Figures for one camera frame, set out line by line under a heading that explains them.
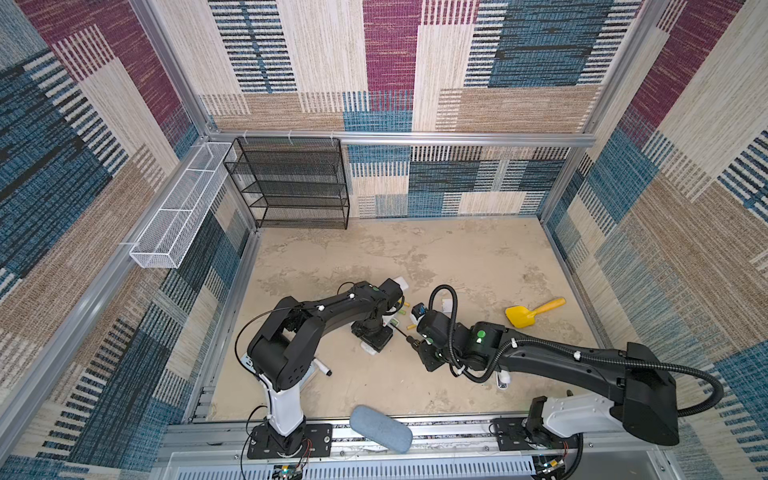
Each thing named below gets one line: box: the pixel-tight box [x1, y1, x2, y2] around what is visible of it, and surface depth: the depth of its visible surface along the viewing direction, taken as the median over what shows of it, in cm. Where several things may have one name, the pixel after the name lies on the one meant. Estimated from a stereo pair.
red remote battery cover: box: [441, 298, 453, 313], surface depth 99 cm
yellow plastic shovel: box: [505, 297, 567, 328], surface depth 96 cm
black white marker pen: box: [313, 358, 333, 377], surface depth 85 cm
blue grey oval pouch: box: [349, 405, 413, 454], surface depth 74 cm
